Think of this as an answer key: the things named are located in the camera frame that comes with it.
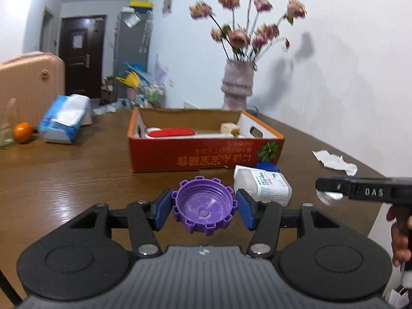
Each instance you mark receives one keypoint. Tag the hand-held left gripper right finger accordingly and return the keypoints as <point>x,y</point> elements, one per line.
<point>246,210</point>

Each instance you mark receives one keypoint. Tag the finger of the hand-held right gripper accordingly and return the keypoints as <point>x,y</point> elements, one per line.
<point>334,185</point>

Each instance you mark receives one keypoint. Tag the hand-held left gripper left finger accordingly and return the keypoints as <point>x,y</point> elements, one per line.
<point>162,209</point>

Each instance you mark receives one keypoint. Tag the white ribbed bottle cap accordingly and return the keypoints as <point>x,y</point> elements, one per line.
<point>328,198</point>

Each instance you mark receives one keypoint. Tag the purple notched bottle cap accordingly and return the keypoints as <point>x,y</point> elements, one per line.
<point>202,207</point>

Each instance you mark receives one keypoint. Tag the red cardboard box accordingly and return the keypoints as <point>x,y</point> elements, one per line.
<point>193,154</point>

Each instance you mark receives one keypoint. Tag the red and white container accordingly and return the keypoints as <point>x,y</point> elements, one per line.
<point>170,133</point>

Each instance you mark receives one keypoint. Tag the beige plug adapter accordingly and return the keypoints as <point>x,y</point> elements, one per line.
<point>229,127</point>

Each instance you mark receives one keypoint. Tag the person's right hand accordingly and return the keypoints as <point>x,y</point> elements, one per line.
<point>400,247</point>

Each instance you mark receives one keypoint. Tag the crumpled white tissue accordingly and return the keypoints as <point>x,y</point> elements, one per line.
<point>334,162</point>

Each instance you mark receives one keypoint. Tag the white labelled plastic bottle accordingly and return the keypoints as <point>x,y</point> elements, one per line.
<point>264,185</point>

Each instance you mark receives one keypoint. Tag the blue bottle cap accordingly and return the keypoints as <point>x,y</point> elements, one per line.
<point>267,166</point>

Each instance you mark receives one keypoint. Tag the white bag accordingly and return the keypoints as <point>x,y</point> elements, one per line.
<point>402,299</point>

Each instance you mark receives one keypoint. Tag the pink textured vase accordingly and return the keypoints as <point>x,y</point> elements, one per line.
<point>236,85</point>

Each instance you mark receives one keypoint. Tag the blue tissue pack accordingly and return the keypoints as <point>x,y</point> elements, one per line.
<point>62,120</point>

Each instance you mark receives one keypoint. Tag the blue and yellow plastic toy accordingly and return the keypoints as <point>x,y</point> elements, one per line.
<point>130,76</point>

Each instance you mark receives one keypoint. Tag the purple dried flower bunch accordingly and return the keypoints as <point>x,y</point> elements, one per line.
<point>161,70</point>

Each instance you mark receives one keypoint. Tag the orange fruit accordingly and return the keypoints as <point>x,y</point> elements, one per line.
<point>23,132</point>

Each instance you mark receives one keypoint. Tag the grey refrigerator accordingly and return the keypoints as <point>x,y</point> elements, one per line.
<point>132,45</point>

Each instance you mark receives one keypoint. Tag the dark brown entrance door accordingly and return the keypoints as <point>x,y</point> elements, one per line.
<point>82,54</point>

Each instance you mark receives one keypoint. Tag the clear glass cup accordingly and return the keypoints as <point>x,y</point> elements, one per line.
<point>6,128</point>

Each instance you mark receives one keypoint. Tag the dried pink roses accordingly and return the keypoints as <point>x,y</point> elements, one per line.
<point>247,29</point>

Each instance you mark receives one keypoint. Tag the pink hard suitcase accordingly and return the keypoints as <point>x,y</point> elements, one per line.
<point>29,80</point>

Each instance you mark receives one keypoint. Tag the paper note on refrigerator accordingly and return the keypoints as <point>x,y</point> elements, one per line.
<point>132,20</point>

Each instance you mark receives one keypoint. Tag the yellow box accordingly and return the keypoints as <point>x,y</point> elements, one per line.
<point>140,3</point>

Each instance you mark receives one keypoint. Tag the wall picture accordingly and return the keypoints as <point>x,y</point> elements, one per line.
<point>167,3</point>

